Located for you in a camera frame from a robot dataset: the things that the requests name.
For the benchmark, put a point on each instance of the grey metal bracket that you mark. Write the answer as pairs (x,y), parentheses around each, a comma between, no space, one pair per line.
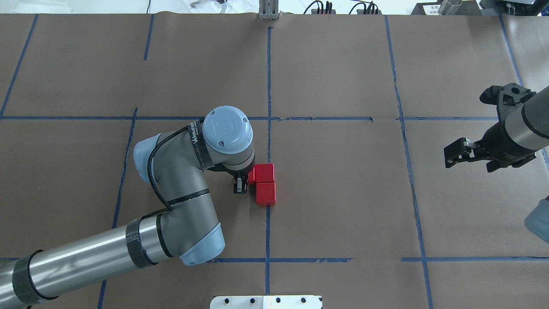
(269,10)

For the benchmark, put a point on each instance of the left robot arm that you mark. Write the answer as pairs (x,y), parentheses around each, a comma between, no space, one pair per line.
(67,173)

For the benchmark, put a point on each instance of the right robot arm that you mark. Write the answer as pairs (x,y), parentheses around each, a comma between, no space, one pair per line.
(521,131)

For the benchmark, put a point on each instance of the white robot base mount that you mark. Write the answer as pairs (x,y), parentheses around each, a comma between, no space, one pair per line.
(267,302)

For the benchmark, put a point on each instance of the red block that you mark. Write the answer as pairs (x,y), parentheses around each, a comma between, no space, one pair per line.
(251,177)
(264,173)

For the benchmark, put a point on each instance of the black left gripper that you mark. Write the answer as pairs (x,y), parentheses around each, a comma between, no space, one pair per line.
(238,185)

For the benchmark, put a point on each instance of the black plugs at edge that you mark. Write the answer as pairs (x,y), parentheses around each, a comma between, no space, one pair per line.
(342,7)

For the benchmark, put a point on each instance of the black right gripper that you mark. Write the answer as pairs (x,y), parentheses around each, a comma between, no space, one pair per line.
(500,140)

